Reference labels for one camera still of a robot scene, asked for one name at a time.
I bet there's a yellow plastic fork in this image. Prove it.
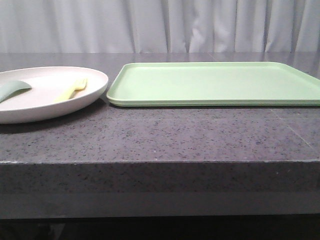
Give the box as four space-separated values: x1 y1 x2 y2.
53 78 88 103

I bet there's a white round plate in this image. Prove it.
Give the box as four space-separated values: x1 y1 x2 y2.
0 66 109 124

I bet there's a white pleated curtain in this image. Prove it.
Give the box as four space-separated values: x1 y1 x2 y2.
0 0 320 53

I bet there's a light green serving tray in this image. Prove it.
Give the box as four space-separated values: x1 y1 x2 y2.
106 61 320 107

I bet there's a pale green plastic spoon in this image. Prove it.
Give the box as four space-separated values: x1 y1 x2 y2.
0 80 32 102

